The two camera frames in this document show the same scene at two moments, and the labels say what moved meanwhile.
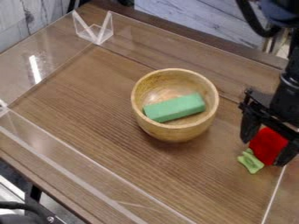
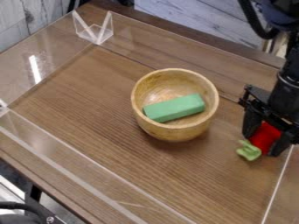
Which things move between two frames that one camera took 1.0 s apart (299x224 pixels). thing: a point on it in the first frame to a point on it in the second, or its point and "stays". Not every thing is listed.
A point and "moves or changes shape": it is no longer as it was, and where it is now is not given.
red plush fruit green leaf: (268, 143) moves or changes shape
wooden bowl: (174, 104) stays
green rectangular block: (175, 108) stays
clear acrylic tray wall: (69, 178) stays
